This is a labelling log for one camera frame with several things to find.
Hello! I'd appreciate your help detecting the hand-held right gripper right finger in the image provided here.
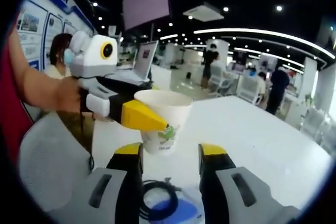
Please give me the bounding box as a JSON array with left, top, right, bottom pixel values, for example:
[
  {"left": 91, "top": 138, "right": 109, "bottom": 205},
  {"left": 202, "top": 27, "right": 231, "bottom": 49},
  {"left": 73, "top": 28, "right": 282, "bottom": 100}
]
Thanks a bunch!
[{"left": 198, "top": 143, "right": 302, "bottom": 224}]

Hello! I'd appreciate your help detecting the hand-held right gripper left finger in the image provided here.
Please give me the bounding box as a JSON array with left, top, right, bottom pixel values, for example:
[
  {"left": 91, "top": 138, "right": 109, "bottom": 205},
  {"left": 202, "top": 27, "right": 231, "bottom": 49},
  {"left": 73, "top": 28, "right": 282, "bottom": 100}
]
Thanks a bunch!
[{"left": 49, "top": 142, "right": 144, "bottom": 224}]

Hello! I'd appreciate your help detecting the white paper cup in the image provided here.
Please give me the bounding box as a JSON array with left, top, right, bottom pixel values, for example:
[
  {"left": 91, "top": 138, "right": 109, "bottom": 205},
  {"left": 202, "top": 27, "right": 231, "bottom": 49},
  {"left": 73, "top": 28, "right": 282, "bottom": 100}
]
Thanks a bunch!
[{"left": 133, "top": 89, "right": 194, "bottom": 156}]

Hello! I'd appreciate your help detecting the black cable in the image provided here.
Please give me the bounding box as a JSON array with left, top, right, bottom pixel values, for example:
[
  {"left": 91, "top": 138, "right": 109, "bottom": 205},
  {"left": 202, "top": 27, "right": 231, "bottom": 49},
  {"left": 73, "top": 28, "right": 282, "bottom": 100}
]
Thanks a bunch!
[{"left": 139, "top": 178, "right": 182, "bottom": 221}]

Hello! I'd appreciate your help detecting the person's left hand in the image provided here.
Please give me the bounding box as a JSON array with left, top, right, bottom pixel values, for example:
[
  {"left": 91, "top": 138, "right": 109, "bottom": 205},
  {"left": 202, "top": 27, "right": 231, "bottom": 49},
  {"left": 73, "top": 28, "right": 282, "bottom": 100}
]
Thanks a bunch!
[{"left": 56, "top": 77, "right": 82, "bottom": 112}]

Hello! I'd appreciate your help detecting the white table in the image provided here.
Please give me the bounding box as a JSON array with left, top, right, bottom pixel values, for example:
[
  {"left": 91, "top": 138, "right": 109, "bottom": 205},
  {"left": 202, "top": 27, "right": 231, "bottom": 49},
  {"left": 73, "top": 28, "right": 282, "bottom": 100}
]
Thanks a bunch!
[{"left": 93, "top": 95, "right": 333, "bottom": 224}]

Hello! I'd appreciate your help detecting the grey mesh office chair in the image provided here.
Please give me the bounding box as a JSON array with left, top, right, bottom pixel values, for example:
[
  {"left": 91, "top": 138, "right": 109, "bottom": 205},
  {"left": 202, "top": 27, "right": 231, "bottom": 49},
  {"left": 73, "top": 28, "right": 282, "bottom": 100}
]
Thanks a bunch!
[{"left": 18, "top": 112, "right": 94, "bottom": 210}]

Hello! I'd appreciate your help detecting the hanging monitor screen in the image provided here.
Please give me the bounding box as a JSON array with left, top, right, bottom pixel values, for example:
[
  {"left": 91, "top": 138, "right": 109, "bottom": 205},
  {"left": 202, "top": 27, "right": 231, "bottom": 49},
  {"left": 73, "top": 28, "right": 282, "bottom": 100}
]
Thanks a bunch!
[{"left": 122, "top": 0, "right": 171, "bottom": 32}]

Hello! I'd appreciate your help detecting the person's red shirt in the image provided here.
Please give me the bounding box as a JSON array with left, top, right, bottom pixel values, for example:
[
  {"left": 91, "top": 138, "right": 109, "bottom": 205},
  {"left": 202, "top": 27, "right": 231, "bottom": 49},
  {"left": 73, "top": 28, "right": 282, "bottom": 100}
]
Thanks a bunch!
[{"left": 0, "top": 22, "right": 34, "bottom": 162}]

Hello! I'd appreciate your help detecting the ceiling air vent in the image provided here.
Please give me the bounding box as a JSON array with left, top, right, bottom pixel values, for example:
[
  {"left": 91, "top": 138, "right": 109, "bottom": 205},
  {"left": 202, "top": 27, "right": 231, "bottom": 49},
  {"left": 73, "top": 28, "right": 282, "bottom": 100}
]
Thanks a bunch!
[{"left": 183, "top": 4, "right": 226, "bottom": 22}]

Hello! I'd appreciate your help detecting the potted plant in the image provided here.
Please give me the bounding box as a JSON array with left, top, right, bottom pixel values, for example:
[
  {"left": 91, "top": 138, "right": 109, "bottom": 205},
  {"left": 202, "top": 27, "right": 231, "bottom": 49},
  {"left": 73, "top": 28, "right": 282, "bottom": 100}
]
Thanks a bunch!
[{"left": 303, "top": 92, "right": 316, "bottom": 107}]

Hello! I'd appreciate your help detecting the wall display board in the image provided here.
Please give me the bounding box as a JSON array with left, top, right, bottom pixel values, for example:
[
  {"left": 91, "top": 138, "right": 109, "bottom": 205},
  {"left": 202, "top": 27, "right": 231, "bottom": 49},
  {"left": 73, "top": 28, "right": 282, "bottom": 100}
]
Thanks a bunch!
[{"left": 15, "top": 0, "right": 97, "bottom": 74}]

